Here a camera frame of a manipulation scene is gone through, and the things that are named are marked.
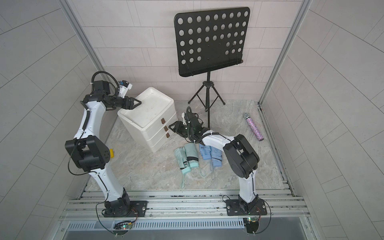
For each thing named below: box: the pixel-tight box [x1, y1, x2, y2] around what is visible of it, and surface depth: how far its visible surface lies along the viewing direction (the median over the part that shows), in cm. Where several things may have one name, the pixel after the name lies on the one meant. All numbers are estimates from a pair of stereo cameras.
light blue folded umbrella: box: [198, 143, 212, 160], surface depth 90 cm
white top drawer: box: [144, 111, 178, 136], surface depth 80 cm
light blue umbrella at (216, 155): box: [210, 145, 223, 167], surface depth 88 cm
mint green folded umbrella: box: [174, 146, 192, 174], surface depth 86 cm
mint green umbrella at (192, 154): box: [184, 143, 199, 168], surface depth 89 cm
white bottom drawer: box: [150, 131, 174, 153], surface depth 90 cm
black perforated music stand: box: [174, 7, 250, 129], surface depth 70 cm
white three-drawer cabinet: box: [117, 87, 178, 153], surface depth 84 cm
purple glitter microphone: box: [243, 113, 264, 142], surface depth 104 cm
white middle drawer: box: [143, 119, 178, 141], surface depth 84 cm
